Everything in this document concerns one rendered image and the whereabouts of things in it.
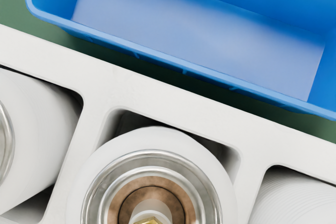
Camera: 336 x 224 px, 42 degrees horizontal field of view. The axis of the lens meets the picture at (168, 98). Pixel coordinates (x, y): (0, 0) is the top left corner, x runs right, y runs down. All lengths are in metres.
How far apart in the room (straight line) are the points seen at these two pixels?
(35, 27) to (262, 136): 0.30
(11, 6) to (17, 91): 0.28
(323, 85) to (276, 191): 0.18
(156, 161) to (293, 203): 0.10
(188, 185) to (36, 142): 0.09
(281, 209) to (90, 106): 0.15
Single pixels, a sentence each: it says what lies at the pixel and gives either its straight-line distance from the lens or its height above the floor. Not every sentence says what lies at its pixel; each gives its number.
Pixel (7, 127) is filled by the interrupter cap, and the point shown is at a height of 0.25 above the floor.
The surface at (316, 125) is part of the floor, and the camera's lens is 0.52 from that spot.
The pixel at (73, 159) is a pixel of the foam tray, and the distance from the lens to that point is 0.32.
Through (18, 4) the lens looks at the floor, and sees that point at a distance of 0.53.
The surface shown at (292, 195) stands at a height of 0.20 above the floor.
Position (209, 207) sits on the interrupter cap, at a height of 0.25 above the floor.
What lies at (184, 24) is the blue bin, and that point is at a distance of 0.50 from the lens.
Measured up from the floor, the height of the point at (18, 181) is 0.25.
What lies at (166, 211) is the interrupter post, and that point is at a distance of 0.23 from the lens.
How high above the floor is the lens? 0.49
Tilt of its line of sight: 87 degrees down
